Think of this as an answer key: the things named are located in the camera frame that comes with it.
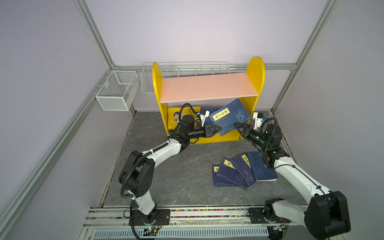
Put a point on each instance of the white mesh basket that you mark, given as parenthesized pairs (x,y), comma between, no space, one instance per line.
(118,91)

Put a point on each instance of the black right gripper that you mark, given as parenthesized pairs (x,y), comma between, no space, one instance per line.
(247,132)

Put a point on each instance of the navy book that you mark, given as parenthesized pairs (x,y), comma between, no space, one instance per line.
(228,172)
(217,181)
(225,117)
(208,120)
(260,171)
(242,164)

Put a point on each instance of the white wire rack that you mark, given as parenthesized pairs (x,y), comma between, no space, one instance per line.
(180,69)

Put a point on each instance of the yellow wooden bookshelf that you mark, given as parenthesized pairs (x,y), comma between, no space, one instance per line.
(246,86)

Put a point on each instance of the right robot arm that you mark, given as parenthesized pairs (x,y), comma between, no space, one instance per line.
(327,213)

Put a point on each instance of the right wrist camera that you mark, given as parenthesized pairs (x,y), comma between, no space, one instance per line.
(259,118)

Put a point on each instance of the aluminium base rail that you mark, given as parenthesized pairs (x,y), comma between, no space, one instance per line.
(190,223)

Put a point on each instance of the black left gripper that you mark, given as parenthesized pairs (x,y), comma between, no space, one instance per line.
(208,131)

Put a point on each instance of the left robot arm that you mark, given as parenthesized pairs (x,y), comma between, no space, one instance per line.
(137,174)

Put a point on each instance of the navy book bottom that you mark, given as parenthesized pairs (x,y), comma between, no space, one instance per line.
(228,172)

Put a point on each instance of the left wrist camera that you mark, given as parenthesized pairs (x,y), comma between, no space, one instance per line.
(202,115)

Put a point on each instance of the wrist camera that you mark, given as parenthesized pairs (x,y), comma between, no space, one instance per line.
(202,115)
(259,118)

